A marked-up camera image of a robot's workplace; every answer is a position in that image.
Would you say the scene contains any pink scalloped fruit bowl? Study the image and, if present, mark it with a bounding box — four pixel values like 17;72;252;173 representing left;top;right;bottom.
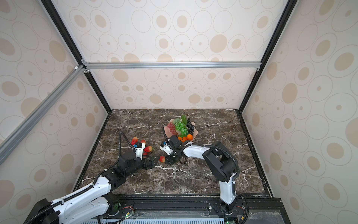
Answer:
164;119;198;140

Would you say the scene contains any red yellow-tipped fake strawberry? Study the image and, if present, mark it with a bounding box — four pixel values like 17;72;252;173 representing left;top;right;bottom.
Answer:
131;137;139;145

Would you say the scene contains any red fake grape bunch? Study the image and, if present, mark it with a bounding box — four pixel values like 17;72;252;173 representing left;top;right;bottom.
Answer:
167;122;178;136

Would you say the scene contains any green fake grape bunch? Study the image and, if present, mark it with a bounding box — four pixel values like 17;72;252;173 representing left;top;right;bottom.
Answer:
173;115;188;138

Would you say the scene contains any black fake grape bunch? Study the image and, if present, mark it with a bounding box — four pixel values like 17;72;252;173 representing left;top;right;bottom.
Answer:
186;119;195;135

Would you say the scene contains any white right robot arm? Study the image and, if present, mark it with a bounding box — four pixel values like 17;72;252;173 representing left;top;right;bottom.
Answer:
160;140;240;210

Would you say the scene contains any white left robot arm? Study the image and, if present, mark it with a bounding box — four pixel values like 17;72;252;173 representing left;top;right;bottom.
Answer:
25;152;159;224

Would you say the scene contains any silver horizontal aluminium bar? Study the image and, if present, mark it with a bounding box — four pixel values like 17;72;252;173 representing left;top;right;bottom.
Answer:
84;61;261;69

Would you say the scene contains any silver diagonal aluminium bar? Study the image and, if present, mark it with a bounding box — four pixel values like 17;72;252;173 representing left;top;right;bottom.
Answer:
1;65;85;163

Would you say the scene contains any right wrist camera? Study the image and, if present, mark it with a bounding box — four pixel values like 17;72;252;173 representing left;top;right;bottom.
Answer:
160;135;182;155

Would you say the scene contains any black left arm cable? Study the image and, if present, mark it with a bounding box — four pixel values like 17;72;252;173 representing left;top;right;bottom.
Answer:
23;132;133;224

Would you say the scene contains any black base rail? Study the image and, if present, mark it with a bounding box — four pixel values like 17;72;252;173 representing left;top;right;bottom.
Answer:
42;193;290;224

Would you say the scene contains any black vertical frame post left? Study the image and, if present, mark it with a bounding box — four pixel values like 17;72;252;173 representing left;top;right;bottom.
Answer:
40;0;112;114

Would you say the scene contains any black vertical frame post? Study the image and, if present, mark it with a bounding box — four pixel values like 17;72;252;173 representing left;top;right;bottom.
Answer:
237;0;298;115
40;0;112;114

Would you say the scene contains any black vertical frame post right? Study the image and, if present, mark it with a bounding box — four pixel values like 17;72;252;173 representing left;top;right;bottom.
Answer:
237;0;298;115

